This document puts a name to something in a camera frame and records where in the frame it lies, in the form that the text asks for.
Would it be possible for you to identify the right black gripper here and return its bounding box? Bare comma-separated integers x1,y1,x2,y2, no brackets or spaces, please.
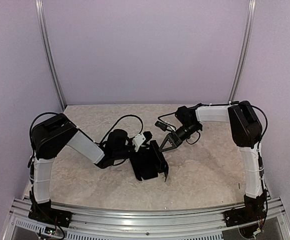
158,122,200,152

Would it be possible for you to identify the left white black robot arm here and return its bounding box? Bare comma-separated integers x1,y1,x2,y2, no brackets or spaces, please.
28,112,148,223

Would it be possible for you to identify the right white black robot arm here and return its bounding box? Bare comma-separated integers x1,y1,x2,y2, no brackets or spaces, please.
155,100,267,222

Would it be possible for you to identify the small circuit board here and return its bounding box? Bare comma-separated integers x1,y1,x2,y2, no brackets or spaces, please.
37,226,58,238

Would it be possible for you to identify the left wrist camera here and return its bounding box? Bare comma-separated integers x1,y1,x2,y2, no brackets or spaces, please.
132,131,152,152

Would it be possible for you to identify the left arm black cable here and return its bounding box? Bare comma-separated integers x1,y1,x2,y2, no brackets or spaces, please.
102,114,144,146

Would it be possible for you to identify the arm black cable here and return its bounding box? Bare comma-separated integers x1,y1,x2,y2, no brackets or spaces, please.
249,104,269,146
102,114,144,146

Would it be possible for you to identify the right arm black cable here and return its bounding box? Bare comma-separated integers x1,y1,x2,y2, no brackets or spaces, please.
249,104,269,146

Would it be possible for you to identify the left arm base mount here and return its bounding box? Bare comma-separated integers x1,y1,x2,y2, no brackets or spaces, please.
28,201,72,228

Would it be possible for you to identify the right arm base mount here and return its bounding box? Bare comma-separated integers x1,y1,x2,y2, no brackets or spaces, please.
224,193,267,227

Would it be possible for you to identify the front aluminium frame rail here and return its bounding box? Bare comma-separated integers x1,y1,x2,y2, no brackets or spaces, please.
0,198,290,240

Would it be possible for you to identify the right vertical aluminium post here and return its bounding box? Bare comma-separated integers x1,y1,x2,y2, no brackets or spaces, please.
228,0,257,102

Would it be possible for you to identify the vertical aluminium post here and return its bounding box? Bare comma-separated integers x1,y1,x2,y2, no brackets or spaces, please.
34,0,67,111
228,0,257,102

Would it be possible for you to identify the left vertical aluminium post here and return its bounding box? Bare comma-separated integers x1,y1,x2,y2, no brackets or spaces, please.
34,0,67,111

